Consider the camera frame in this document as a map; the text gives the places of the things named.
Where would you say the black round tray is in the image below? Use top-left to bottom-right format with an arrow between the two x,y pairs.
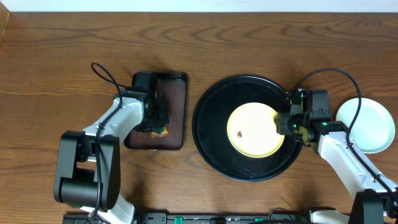
192,75 -> 302,182

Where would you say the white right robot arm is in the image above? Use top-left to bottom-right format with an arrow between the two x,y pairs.
274,89 -> 397,223

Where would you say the black rectangular tray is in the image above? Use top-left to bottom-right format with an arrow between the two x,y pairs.
124,72 -> 188,151

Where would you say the pale white plate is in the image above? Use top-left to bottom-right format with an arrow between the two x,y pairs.
351,98 -> 396,154

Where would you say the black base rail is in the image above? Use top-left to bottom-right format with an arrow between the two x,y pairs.
61,212 -> 311,224

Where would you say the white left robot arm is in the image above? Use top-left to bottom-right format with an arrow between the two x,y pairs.
53,72 -> 169,223

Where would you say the orange green scrub sponge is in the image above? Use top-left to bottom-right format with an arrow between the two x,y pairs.
150,126 -> 169,138

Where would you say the yellow plate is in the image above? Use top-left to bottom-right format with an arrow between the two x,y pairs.
226,103 -> 285,159

